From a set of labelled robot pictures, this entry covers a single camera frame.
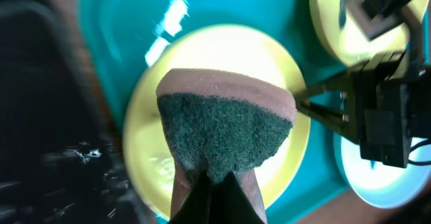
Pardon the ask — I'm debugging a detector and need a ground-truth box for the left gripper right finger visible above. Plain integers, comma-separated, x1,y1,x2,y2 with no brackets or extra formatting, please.
215,172,264,224

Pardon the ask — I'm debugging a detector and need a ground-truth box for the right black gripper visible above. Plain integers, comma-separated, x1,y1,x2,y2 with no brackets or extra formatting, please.
294,52,430,168

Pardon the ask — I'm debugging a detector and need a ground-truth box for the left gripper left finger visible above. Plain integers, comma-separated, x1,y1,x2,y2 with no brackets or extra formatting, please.
168,172,212,224

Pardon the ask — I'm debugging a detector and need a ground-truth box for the yellow plate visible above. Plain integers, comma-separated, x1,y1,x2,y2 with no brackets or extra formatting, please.
309,0,407,66
123,24,306,220

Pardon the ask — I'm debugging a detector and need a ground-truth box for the green and pink sponge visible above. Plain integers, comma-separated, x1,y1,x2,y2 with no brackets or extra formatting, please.
156,69,297,223

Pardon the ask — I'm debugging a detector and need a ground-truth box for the black water tray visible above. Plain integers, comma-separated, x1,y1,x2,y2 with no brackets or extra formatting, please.
1,0,154,223

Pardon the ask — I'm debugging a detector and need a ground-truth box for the teal plastic tray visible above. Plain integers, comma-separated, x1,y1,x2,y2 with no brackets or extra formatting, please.
77,0,431,224

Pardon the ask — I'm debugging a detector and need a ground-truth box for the light blue plate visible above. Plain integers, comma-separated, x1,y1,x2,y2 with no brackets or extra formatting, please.
333,134,430,209

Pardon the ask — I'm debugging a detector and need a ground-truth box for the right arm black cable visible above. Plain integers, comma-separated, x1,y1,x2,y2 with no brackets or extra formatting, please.
407,138,431,167

